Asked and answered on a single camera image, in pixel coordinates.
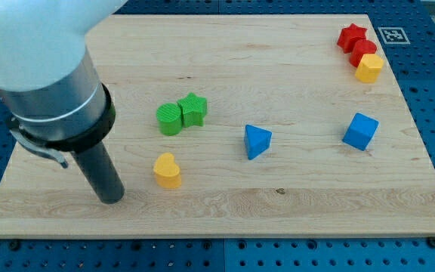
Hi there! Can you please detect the green star block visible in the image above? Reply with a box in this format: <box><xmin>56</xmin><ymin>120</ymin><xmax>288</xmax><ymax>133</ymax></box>
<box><xmin>177</xmin><ymin>92</ymin><xmax>208</xmax><ymax>128</ymax></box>

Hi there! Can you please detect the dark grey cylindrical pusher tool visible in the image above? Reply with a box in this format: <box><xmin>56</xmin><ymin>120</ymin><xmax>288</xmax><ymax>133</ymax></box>
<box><xmin>71</xmin><ymin>142</ymin><xmax>125</xmax><ymax>204</ymax></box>

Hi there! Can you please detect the white fiducial marker tag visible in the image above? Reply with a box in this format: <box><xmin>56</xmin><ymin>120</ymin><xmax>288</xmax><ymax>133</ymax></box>
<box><xmin>378</xmin><ymin>26</ymin><xmax>410</xmax><ymax>45</ymax></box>

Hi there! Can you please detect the red cylinder block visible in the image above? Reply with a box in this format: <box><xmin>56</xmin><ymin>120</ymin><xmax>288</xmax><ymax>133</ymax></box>
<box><xmin>349</xmin><ymin>39</ymin><xmax>377</xmax><ymax>67</ymax></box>

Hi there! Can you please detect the red star block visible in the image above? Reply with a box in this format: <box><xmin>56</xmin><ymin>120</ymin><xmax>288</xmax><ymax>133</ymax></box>
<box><xmin>337</xmin><ymin>23</ymin><xmax>367</xmax><ymax>54</ymax></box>

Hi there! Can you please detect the yellow heart block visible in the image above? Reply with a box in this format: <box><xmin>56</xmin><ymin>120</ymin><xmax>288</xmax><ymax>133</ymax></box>
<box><xmin>153</xmin><ymin>153</ymin><xmax>182</xmax><ymax>189</ymax></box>

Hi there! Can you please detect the blue triangle block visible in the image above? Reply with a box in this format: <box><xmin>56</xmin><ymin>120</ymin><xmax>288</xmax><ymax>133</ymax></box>
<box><xmin>244</xmin><ymin>125</ymin><xmax>273</xmax><ymax>160</ymax></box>

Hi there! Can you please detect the blue cube block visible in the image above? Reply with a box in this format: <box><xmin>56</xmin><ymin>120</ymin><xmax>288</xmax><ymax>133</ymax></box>
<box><xmin>342</xmin><ymin>113</ymin><xmax>379</xmax><ymax>151</ymax></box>

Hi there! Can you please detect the green cylinder block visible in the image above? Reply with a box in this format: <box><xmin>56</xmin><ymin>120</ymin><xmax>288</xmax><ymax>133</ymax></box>
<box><xmin>156</xmin><ymin>103</ymin><xmax>183</xmax><ymax>136</ymax></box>

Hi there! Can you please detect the yellow hexagon block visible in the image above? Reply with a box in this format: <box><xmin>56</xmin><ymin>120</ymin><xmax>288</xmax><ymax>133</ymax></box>
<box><xmin>355</xmin><ymin>54</ymin><xmax>384</xmax><ymax>83</ymax></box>

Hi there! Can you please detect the light wooden board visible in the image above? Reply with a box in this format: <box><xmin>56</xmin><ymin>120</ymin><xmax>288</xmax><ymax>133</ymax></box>
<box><xmin>0</xmin><ymin>14</ymin><xmax>435</xmax><ymax>240</ymax></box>

